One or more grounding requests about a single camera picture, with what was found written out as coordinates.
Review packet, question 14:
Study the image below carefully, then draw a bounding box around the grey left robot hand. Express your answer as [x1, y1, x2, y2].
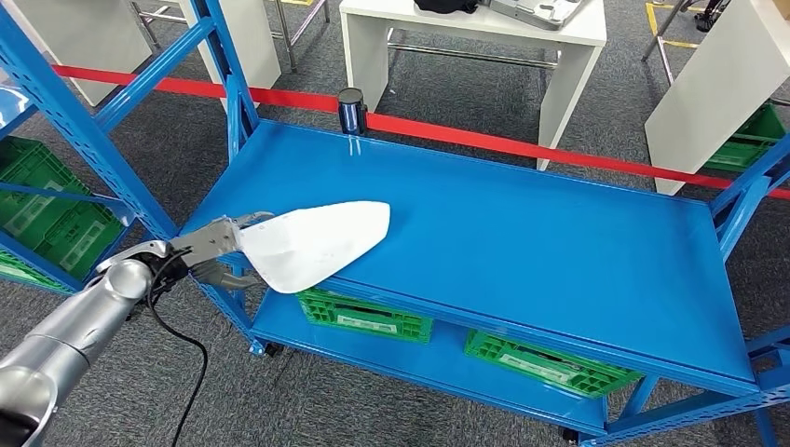
[170, 211, 276, 291]

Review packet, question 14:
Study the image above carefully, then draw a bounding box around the white plastic body panel part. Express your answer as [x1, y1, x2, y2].
[236, 200, 392, 295]

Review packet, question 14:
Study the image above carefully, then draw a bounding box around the blue metal shelf cart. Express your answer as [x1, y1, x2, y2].
[179, 74, 790, 447]

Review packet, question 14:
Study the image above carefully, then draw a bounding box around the grey metal tray part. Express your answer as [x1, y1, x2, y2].
[487, 0, 584, 31]

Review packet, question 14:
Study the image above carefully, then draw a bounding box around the large green plastic crate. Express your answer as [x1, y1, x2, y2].
[0, 135, 127, 282]

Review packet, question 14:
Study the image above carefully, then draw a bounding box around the blue metal storage rack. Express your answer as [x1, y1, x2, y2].
[0, 0, 261, 297]

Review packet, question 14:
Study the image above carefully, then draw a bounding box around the white table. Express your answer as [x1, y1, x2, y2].
[645, 0, 790, 196]
[339, 0, 608, 172]
[10, 0, 283, 108]

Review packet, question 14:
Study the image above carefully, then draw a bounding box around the red barrier belt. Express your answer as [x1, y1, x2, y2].
[52, 64, 790, 202]

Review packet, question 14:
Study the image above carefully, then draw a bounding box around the black bag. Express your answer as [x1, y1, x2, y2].
[413, 0, 480, 15]

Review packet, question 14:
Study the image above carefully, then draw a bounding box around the yellow floor tape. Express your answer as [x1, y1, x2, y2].
[645, 1, 700, 50]

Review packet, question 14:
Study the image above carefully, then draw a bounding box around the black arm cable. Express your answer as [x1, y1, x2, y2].
[145, 250, 210, 447]

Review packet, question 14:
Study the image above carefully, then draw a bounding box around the black barrier post head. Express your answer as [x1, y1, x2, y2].
[337, 87, 369, 136]

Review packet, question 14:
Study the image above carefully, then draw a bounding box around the steel table frame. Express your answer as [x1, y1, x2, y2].
[129, 0, 332, 72]

